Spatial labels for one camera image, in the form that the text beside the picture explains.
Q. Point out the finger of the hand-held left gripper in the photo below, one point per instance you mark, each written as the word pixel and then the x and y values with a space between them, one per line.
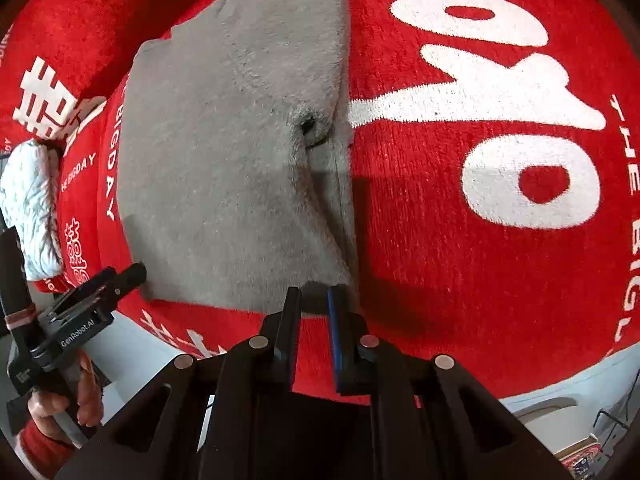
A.
pixel 120 280

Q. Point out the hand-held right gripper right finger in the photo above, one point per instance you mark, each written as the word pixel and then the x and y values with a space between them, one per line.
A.
pixel 334 340

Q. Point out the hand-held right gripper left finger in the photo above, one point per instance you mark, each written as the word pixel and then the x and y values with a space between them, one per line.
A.
pixel 290 330

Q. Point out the grey shirt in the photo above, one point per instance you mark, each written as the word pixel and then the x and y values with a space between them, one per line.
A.
pixel 225 160

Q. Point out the person's left forearm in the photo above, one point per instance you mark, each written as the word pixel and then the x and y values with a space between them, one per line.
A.
pixel 45 452

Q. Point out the person's left hand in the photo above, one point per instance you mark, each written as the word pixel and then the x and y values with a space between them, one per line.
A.
pixel 90 390

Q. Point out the white quilted cloth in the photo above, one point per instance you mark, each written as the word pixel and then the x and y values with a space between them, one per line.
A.
pixel 30 210

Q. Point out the red printed blanket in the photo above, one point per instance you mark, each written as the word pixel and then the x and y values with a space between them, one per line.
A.
pixel 450 310

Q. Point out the colourful printed box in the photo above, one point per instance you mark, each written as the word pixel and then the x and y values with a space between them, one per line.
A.
pixel 580 457

